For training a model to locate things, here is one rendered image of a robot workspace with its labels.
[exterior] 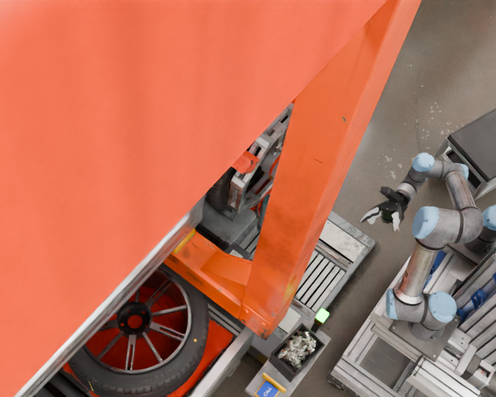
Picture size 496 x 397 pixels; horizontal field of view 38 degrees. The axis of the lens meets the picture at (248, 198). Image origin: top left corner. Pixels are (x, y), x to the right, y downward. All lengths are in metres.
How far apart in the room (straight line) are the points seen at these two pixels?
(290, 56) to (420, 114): 4.51
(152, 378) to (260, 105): 3.02
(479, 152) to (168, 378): 2.13
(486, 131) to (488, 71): 0.85
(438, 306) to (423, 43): 2.55
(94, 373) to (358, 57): 2.02
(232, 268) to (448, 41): 2.66
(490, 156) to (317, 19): 4.06
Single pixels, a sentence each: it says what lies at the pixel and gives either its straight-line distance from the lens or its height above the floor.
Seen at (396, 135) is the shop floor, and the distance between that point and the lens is 4.52.
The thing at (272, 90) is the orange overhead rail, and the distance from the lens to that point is 0.16.
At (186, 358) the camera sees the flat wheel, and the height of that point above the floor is 0.50.
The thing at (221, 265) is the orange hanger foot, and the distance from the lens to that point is 3.09.
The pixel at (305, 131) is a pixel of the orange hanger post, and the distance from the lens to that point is 1.87.
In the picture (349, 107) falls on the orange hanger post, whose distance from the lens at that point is 1.71.
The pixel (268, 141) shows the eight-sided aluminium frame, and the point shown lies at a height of 1.12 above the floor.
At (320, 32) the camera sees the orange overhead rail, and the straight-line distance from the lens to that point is 0.17.
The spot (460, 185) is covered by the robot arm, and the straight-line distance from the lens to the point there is 2.84.
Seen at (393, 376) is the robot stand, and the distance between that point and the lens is 3.63.
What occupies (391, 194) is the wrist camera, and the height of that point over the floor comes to 1.19.
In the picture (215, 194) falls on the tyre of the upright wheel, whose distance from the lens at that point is 3.08.
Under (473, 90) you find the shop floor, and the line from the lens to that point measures 4.92.
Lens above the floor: 3.56
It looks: 60 degrees down
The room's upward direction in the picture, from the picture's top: 12 degrees clockwise
